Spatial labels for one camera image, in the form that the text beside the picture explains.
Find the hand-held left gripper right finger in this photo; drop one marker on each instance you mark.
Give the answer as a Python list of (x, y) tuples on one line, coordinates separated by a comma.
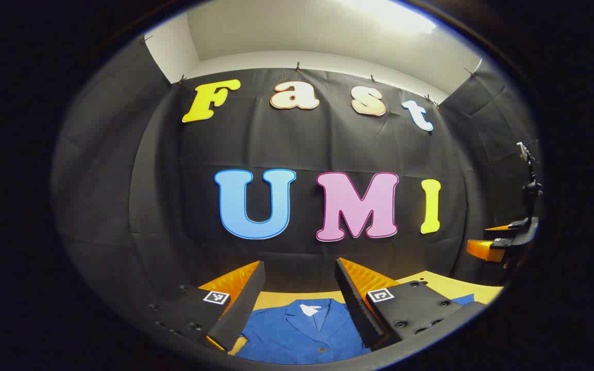
[(353, 304)]

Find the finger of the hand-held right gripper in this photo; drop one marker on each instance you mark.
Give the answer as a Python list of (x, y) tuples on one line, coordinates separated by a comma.
[(503, 243), (516, 224)]

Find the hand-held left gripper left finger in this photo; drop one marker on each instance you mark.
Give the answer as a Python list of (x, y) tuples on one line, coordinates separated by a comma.
[(243, 304)]

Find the blue button shirt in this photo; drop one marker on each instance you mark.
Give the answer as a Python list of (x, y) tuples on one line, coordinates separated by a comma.
[(302, 335)]

